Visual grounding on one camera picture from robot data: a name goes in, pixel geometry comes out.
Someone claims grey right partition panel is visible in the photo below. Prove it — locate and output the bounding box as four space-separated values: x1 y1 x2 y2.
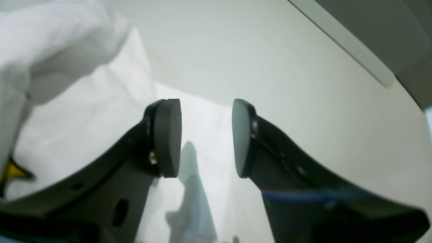
290 0 432 110

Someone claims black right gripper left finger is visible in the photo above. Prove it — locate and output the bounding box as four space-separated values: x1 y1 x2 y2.
1 99 182 243

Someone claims white printed t-shirt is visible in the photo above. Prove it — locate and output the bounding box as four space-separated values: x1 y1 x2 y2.
1 0 273 243

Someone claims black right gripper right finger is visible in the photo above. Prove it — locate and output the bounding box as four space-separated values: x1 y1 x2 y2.
232 99 431 243

